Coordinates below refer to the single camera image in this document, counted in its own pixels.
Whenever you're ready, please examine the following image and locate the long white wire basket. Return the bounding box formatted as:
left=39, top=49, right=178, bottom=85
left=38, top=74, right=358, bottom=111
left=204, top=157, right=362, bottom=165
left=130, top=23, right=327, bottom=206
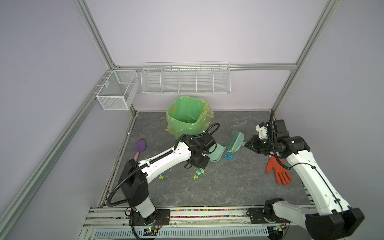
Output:
left=141, top=62, right=232, bottom=95

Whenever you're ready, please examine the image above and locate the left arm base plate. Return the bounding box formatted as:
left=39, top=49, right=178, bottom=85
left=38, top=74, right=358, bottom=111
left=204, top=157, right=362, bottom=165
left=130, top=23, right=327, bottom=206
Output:
left=131, top=209, right=171, bottom=226

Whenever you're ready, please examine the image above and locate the green dustpan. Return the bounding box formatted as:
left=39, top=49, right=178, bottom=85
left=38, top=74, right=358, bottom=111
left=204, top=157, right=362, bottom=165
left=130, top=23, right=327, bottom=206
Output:
left=208, top=143, right=226, bottom=162

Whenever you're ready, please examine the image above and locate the red rubber glove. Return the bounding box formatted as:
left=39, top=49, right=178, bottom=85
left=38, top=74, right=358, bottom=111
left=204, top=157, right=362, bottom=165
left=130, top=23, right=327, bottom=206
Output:
left=266, top=157, right=293, bottom=186

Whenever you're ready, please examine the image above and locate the green hand brush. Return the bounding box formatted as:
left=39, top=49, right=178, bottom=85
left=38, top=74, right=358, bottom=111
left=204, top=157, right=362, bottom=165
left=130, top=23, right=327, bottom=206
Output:
left=226, top=131, right=246, bottom=152

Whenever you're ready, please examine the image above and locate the green trash bin with bag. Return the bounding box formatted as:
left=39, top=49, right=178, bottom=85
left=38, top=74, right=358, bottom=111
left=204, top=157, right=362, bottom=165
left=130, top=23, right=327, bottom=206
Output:
left=166, top=96, right=214, bottom=139

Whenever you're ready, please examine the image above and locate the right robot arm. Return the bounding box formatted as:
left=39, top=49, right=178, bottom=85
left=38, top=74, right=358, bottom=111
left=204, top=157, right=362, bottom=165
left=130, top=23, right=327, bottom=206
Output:
left=245, top=112, right=365, bottom=240

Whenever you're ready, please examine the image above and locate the paper scraps cluster near bin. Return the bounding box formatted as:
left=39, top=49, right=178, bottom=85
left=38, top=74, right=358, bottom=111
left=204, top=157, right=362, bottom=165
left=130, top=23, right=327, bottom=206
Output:
left=225, top=149, right=234, bottom=160

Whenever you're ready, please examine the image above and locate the purple pink spatula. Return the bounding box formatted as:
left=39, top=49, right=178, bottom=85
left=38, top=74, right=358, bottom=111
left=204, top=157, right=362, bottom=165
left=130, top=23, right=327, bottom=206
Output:
left=134, top=138, right=146, bottom=162

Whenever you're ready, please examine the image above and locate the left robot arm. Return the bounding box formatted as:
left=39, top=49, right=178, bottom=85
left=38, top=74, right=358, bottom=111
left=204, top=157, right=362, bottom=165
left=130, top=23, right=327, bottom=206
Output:
left=106, top=123, right=220, bottom=219

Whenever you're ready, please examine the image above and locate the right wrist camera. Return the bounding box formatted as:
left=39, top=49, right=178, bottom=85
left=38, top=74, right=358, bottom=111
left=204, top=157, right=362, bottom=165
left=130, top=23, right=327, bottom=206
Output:
left=256, top=122, right=272, bottom=140

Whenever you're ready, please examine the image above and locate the small white mesh basket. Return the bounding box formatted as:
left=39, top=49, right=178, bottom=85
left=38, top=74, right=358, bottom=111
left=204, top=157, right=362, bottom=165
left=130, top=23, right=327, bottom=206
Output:
left=96, top=70, right=140, bottom=111

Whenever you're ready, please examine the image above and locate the paper scraps cluster centre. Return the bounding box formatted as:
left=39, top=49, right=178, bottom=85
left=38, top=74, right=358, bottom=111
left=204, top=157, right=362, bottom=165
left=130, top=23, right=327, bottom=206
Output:
left=194, top=169, right=205, bottom=180

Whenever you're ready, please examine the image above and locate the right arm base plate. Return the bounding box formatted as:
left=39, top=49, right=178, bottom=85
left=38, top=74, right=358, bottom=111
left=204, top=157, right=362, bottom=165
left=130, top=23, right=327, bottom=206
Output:
left=247, top=207, right=285, bottom=224

